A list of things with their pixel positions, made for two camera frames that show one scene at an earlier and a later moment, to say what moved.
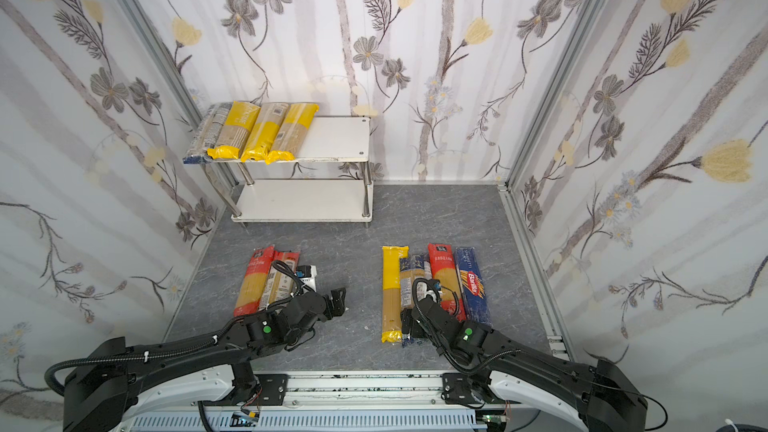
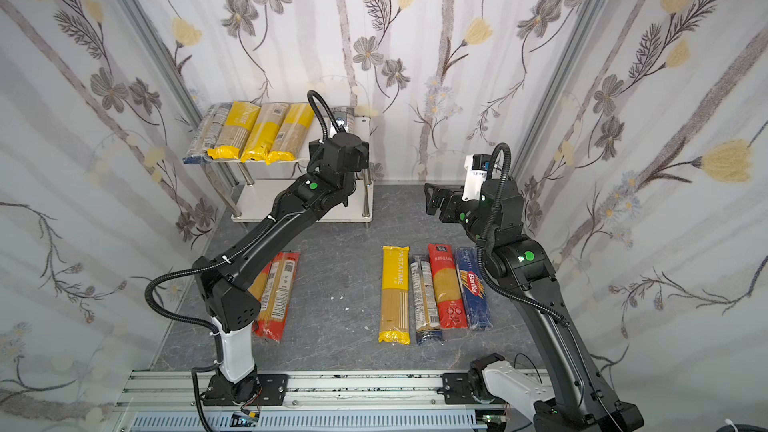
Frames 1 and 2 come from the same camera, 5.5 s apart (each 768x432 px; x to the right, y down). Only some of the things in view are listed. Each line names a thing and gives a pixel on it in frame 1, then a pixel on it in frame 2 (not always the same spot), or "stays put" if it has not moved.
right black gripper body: [428, 306] to [442, 205]
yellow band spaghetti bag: [264, 131] stays put
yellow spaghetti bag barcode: [293, 132] stays put
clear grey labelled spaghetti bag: [215, 119] stays put
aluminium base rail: [361, 401] stays put
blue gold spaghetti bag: [418, 269] to [342, 116]
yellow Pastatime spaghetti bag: [234, 132] stays put
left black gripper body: [327, 304] to [358, 148]
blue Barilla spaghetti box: [471, 286] stays put
